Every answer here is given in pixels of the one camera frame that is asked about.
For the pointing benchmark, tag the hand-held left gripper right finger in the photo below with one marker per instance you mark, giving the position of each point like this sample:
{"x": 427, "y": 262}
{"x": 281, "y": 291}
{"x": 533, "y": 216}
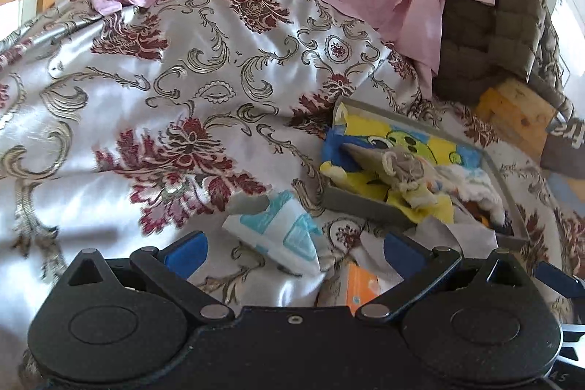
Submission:
{"x": 402, "y": 255}

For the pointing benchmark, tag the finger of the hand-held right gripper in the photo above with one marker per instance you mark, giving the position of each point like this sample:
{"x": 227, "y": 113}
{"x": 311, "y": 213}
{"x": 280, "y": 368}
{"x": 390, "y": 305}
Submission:
{"x": 560, "y": 280}

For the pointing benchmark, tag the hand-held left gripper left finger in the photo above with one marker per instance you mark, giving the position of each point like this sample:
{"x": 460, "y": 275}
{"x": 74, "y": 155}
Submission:
{"x": 185, "y": 254}

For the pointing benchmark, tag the grey beige knit sock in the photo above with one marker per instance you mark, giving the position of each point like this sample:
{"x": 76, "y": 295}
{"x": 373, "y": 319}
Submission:
{"x": 397, "y": 166}

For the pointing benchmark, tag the white fluffy sock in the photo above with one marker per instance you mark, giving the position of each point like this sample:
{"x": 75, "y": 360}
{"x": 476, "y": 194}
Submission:
{"x": 475, "y": 189}

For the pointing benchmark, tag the grey tray with cartoon print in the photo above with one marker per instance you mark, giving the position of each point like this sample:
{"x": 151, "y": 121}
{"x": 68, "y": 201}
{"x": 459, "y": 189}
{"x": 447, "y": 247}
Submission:
{"x": 361, "y": 129}

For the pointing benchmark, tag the orange white carton box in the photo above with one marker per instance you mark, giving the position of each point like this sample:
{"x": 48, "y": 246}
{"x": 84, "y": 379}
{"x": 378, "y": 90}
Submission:
{"x": 361, "y": 285}

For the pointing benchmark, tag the white blue tissue packet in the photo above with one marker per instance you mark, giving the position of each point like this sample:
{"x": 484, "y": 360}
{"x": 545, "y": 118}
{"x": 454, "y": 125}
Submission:
{"x": 279, "y": 230}

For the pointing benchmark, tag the brown printed cloth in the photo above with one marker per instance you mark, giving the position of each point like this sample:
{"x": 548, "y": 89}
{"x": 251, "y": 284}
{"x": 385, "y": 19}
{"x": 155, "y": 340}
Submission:
{"x": 564, "y": 143}

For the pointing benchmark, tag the floral satin bedspread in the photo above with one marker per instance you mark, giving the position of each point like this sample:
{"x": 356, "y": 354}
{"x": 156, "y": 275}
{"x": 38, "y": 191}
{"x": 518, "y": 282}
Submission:
{"x": 160, "y": 106}

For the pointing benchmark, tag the olive quilted jacket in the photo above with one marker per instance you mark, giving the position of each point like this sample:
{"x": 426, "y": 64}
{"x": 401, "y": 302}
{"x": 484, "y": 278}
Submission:
{"x": 498, "y": 33}

